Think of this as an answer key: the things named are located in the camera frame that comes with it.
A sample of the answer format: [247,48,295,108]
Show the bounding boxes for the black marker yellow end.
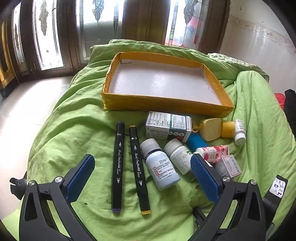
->
[129,125,151,216]

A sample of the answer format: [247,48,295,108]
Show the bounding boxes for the wooden stained glass doors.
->
[0,0,232,93]

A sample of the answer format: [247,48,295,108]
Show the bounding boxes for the floral pink hand cream tube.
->
[195,145,230,166]

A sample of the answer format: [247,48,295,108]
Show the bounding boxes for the red cloth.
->
[274,92,287,109]

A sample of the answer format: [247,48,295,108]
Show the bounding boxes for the yellow round jar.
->
[221,121,237,139]

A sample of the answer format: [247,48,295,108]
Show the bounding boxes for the green patterned pillow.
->
[207,53,270,81]

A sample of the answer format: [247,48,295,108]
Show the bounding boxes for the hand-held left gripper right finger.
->
[185,153,277,241]

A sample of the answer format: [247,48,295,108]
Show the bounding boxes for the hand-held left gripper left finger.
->
[18,154,96,241]

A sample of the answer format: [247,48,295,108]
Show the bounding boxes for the green blanket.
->
[0,39,296,241]

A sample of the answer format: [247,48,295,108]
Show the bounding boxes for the large pale blue bottle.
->
[140,138,181,191]

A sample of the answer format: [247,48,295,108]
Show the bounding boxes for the blue battery pack with wires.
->
[186,120,207,153]

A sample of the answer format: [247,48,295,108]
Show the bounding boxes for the yellow cardboard tray box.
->
[102,52,235,117]

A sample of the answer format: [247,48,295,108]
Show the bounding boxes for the yellow framed wooden cabinet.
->
[0,19,19,93]

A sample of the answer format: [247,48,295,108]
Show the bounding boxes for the green white medicine box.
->
[145,111,193,142]

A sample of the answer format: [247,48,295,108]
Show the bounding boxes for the white bottle green label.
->
[164,138,193,175]

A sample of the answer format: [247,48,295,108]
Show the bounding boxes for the small white bottle red label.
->
[233,119,247,146]

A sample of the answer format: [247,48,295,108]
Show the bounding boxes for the cream compact case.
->
[199,118,222,142]

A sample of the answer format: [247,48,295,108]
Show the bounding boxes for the black cloth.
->
[284,89,296,139]

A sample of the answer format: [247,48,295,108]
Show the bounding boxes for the small pale carton box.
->
[214,155,242,178]

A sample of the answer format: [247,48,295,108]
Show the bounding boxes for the black marker purple end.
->
[112,121,126,214]

